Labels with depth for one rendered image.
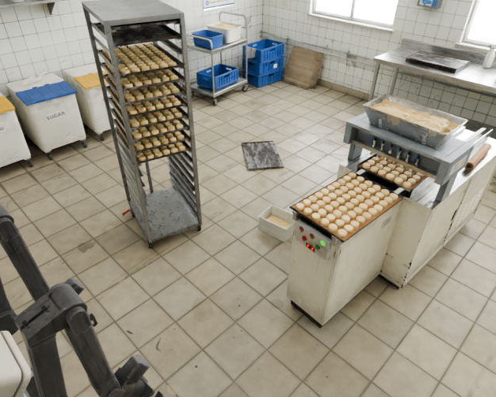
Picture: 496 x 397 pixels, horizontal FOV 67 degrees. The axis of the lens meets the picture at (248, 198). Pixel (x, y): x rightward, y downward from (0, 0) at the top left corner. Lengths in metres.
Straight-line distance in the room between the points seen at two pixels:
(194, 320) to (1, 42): 3.69
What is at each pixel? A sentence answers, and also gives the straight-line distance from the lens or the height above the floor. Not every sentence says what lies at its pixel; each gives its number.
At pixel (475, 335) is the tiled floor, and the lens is 3.18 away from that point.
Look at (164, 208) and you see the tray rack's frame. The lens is 3.53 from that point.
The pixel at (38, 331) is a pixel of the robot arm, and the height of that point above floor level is 1.61.
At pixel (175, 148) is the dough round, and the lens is 2.93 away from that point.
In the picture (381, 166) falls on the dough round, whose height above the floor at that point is 0.92.
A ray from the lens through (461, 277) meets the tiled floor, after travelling 3.52.
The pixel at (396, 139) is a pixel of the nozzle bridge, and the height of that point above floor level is 1.18.
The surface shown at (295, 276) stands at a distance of 2.62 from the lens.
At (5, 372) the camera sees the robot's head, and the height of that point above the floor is 1.35.
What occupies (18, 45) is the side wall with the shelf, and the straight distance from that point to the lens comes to 5.19.
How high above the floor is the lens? 2.31
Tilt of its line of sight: 37 degrees down
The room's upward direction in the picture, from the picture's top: 1 degrees clockwise
